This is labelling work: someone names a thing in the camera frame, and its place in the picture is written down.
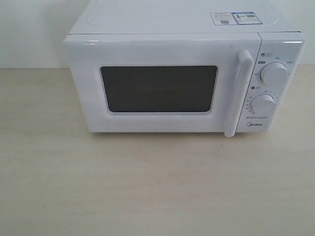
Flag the white microwave door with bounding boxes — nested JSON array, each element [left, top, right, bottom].
[[64, 33, 261, 137]]

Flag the white microwave oven body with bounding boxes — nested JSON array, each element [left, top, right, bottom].
[[68, 0, 306, 133]]

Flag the white timer knob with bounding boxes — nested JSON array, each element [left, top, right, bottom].
[[251, 94, 276, 116]]

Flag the white power knob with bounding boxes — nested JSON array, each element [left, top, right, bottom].
[[260, 62, 288, 85]]

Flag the blue energy label sticker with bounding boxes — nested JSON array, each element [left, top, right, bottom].
[[232, 12, 262, 25]]

